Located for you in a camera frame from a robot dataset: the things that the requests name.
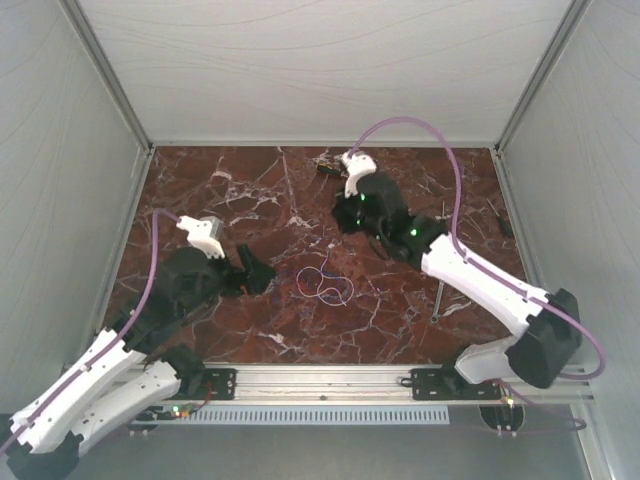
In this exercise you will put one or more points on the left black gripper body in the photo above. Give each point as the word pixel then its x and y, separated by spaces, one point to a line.
pixel 219 268

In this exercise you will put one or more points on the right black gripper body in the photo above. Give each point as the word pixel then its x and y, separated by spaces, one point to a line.
pixel 351 219

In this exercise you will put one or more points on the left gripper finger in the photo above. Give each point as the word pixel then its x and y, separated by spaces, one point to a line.
pixel 257 275
pixel 240 283

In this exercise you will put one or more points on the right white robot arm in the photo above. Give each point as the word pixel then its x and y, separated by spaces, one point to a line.
pixel 540 342

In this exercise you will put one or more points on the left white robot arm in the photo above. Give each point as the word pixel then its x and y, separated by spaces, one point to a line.
pixel 115 380

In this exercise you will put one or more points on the black yellow screwdriver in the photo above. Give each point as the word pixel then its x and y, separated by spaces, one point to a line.
pixel 330 170

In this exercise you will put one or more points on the silver wrench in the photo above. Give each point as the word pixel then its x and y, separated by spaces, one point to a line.
pixel 437 303

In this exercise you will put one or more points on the small black screwdriver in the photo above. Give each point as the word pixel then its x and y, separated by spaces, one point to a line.
pixel 503 223

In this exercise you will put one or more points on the small circuit board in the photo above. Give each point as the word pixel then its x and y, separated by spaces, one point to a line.
pixel 183 410

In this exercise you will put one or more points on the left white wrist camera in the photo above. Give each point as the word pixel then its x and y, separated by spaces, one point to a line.
pixel 204 234

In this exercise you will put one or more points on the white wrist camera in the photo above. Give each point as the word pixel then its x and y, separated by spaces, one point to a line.
pixel 204 234
pixel 357 166

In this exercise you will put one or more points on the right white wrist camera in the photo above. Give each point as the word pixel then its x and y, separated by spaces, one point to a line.
pixel 357 166

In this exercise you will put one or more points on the left black mount plate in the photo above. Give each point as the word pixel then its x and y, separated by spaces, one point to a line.
pixel 213 384

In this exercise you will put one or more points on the black mount plate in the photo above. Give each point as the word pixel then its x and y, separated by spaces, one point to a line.
pixel 446 384
pixel 213 384

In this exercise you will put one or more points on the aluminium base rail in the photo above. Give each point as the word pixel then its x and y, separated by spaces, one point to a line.
pixel 300 384

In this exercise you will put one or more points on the grey slotted cable duct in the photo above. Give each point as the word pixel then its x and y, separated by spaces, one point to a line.
pixel 322 415

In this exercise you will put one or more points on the right black mount plate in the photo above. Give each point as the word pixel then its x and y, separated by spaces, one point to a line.
pixel 446 384

